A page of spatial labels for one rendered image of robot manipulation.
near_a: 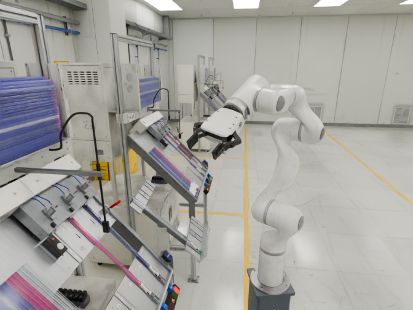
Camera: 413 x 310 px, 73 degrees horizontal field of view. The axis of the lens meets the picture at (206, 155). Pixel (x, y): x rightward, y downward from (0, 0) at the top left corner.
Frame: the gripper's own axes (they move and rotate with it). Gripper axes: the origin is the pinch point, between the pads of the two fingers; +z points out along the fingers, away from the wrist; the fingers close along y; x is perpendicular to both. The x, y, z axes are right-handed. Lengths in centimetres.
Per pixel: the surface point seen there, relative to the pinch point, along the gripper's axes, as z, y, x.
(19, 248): 52, 43, -18
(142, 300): 41, 19, -62
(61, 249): 45, 37, -26
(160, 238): 14, 47, -87
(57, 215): 38, 47, -22
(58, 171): 27, 47, -8
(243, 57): -564, 398, -363
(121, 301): 46, 20, -52
